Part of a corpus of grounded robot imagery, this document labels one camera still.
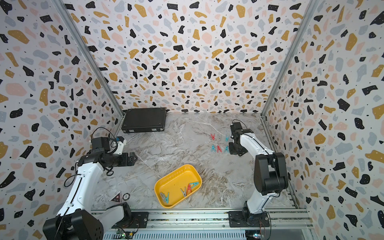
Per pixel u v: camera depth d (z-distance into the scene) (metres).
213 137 1.08
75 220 0.38
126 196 0.81
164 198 0.78
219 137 1.06
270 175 0.47
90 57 0.88
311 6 0.71
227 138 1.06
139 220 0.74
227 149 1.00
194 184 0.84
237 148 0.79
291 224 0.74
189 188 0.83
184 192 0.82
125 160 0.72
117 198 0.81
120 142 0.73
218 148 1.01
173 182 0.86
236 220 0.73
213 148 1.01
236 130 0.72
